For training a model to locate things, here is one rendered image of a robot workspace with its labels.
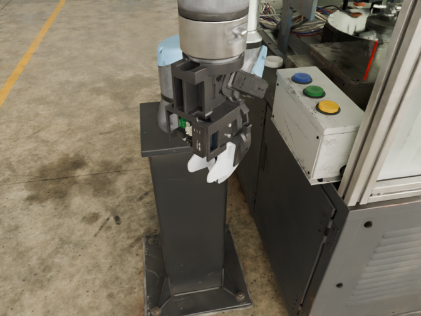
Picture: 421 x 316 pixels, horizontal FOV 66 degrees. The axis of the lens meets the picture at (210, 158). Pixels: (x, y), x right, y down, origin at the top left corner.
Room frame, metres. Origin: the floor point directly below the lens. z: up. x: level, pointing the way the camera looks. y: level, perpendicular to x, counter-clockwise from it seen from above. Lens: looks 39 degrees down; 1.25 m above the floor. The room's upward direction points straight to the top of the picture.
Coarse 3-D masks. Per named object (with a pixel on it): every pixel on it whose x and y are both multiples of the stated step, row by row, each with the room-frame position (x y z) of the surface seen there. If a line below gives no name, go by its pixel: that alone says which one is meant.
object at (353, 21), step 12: (336, 12) 1.12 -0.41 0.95; (348, 12) 1.12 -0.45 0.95; (360, 12) 1.12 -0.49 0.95; (396, 12) 1.12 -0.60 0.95; (336, 24) 0.99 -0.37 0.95; (348, 24) 0.99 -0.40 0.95; (360, 24) 0.99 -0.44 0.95; (360, 36) 0.89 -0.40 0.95; (372, 36) 0.89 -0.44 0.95; (384, 36) 0.89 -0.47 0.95
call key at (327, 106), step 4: (324, 100) 0.61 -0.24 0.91; (328, 100) 0.61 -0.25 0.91; (320, 104) 0.60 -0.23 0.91; (324, 104) 0.60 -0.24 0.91; (328, 104) 0.60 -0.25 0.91; (332, 104) 0.60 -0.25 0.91; (336, 104) 0.60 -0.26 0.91; (320, 108) 0.59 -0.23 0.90; (324, 108) 0.58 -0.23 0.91; (328, 108) 0.58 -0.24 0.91; (332, 108) 0.58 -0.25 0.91; (336, 108) 0.58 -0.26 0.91; (328, 112) 0.58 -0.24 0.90; (332, 112) 0.58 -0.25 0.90
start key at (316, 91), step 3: (306, 87) 0.67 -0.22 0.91; (309, 87) 0.67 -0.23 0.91; (312, 87) 0.67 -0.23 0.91; (315, 87) 0.67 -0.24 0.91; (318, 87) 0.67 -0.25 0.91; (306, 90) 0.66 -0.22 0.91; (309, 90) 0.66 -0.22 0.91; (312, 90) 0.66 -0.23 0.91; (315, 90) 0.66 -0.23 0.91; (318, 90) 0.66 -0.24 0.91; (321, 90) 0.66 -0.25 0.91; (306, 93) 0.66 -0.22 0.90; (309, 93) 0.65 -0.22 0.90; (312, 93) 0.65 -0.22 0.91; (315, 93) 0.65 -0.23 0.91; (318, 93) 0.65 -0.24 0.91; (321, 93) 0.65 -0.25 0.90; (315, 96) 0.65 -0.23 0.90; (318, 96) 0.65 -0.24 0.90
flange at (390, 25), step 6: (366, 18) 1.02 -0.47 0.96; (372, 18) 1.01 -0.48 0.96; (378, 18) 1.01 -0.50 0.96; (384, 18) 0.98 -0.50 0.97; (390, 18) 0.97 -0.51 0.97; (396, 18) 0.98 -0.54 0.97; (372, 24) 0.97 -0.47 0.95; (378, 24) 0.96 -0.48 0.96; (384, 24) 0.96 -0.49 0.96; (390, 24) 0.95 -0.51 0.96
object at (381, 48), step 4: (368, 44) 1.00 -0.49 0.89; (372, 44) 0.98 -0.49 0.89; (380, 44) 0.97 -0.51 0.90; (384, 44) 0.97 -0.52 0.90; (368, 48) 0.99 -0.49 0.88; (372, 48) 0.98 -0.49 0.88; (376, 48) 0.97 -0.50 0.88; (380, 48) 0.97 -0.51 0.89; (384, 48) 0.97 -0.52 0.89; (368, 52) 0.99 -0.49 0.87; (376, 52) 0.97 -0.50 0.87; (380, 52) 0.97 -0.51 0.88; (384, 52) 0.97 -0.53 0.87; (368, 56) 0.98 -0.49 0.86; (376, 56) 0.97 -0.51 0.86; (380, 56) 0.97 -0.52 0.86
